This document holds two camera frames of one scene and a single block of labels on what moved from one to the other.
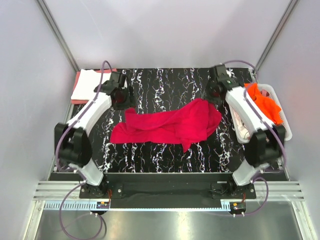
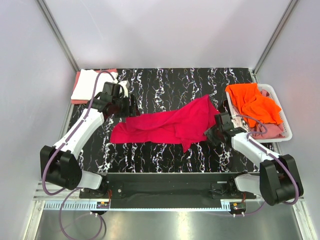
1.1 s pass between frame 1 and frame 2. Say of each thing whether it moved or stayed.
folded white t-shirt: stayed
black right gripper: moved
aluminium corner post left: stayed
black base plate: stayed
